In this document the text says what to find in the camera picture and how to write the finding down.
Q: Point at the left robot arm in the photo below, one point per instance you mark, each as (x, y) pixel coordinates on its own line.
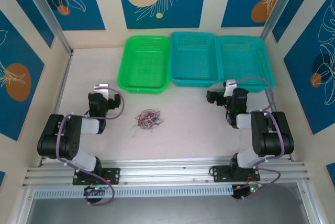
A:
(52, 135)

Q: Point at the teal plastic basket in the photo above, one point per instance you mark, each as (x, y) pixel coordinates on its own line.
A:
(246, 61)
(195, 59)

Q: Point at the green plastic basket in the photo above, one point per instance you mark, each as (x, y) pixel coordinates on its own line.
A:
(142, 64)

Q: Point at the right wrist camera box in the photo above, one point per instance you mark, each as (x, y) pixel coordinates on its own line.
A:
(230, 84)

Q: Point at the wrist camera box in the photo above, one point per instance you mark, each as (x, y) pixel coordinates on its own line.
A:
(100, 88)
(230, 84)

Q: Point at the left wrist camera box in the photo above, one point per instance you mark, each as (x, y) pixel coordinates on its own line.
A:
(100, 88)

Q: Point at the aluminium rail beam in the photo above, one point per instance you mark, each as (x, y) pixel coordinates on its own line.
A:
(170, 171)

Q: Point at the aluminium corner post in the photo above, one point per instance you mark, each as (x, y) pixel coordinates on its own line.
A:
(48, 12)
(280, 4)

